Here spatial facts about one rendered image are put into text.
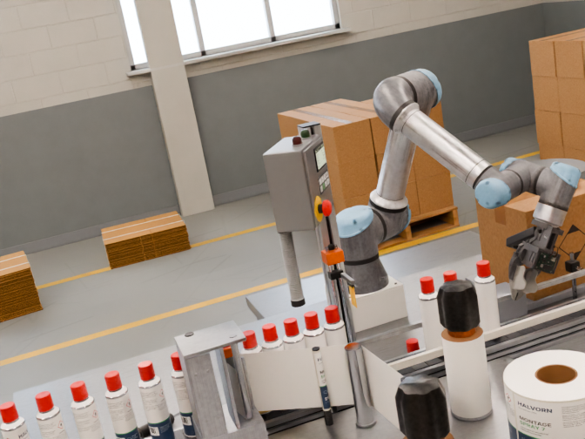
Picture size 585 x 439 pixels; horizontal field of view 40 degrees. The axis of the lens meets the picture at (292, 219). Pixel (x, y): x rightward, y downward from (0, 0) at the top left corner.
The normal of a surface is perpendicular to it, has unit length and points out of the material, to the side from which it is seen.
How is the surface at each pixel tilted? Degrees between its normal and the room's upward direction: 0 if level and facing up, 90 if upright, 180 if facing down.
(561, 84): 90
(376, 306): 90
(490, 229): 90
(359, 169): 90
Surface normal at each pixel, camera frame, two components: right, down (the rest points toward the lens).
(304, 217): -0.28, 0.32
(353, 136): 0.37, 0.20
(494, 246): -0.91, 0.26
